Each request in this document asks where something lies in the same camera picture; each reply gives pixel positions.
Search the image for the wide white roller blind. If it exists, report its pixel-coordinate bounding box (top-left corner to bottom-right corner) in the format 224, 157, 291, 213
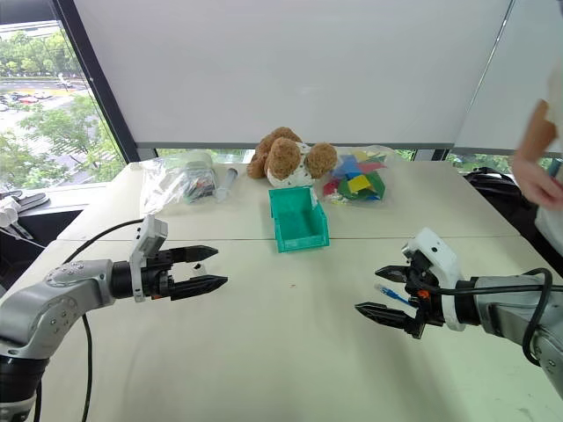
71, 0, 515, 149

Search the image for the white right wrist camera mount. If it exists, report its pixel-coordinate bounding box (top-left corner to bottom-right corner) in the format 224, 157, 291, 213
401, 227, 467, 332

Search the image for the bag of coloured blocks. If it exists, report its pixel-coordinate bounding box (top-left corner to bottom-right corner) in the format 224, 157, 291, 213
323, 146, 397, 208

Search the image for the black side desk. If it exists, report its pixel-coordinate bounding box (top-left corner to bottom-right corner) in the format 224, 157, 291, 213
0, 191, 85, 289

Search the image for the white device on desk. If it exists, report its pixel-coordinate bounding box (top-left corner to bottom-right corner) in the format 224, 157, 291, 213
0, 196, 19, 229

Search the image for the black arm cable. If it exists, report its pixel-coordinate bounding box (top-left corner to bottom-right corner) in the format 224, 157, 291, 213
63, 218, 146, 422
417, 267, 563, 367

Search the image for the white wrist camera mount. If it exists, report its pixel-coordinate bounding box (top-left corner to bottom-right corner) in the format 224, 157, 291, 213
401, 227, 467, 332
128, 214, 169, 303

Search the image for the narrow white roller blind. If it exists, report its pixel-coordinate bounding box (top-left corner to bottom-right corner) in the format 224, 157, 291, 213
452, 0, 563, 154

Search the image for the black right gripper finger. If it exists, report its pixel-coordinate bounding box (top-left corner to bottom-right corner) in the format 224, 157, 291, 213
355, 302, 417, 331
375, 265, 413, 284

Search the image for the brown teddy bear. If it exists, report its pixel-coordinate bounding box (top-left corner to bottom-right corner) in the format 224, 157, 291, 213
245, 127, 339, 186

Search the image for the black backpack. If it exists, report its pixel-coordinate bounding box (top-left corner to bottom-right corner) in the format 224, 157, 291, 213
463, 166, 543, 247

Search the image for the clear bag with jar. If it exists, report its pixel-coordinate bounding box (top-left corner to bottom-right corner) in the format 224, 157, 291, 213
139, 150, 220, 215

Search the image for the clear plastic syringe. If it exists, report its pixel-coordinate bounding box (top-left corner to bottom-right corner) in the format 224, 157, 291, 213
214, 165, 241, 204

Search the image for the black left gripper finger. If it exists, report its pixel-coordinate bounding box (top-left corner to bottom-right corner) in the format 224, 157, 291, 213
169, 244, 220, 266
170, 275, 230, 302

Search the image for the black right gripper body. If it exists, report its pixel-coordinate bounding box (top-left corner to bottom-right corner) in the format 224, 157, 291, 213
403, 254, 446, 340

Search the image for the black window frame post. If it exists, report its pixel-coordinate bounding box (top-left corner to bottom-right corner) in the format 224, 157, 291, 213
51, 0, 142, 164

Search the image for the person's bare hand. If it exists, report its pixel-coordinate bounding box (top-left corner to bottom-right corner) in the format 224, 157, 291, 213
512, 152, 563, 208

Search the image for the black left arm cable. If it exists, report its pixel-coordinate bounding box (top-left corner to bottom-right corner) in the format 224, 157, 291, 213
63, 218, 146, 422

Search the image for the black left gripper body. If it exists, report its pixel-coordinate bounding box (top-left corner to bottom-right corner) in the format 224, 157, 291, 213
141, 248, 175, 302

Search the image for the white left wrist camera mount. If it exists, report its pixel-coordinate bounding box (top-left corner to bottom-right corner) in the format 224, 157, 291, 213
128, 214, 169, 303

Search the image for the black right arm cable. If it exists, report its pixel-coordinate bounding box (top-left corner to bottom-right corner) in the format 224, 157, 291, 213
417, 267, 563, 367

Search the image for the green plastic storage bin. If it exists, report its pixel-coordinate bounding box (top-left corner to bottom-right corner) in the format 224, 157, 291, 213
268, 185, 330, 255

